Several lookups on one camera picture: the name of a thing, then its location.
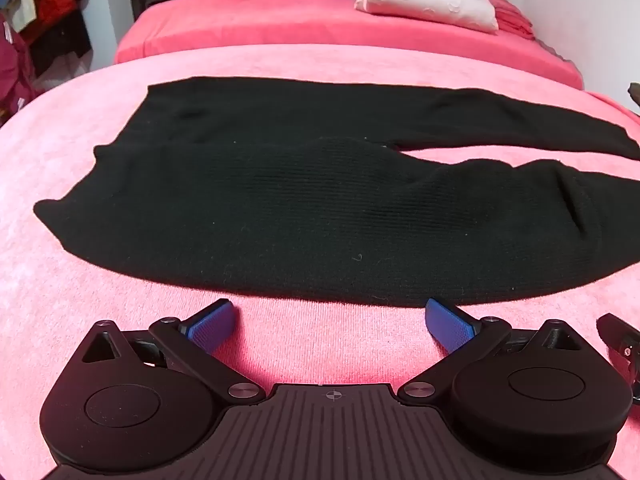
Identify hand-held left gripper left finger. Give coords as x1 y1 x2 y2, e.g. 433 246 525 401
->
74 298 266 405

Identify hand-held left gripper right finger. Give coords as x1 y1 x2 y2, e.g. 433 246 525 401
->
397 298 596 405

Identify folded pink blanket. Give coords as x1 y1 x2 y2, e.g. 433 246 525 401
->
482 0 537 40

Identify maroon garment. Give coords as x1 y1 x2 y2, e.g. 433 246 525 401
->
0 12 40 127

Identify dark hanging clothes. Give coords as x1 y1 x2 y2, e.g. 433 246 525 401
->
27 0 95 78

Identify pink covered bed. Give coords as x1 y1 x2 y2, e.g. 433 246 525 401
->
114 0 586 92

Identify black knit pants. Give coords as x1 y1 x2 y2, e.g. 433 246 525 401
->
32 76 640 308

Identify pink fleece bed blanket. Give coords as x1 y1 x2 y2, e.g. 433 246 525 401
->
0 42 640 466

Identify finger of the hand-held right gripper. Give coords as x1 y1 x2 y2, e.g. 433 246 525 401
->
597 312 640 376

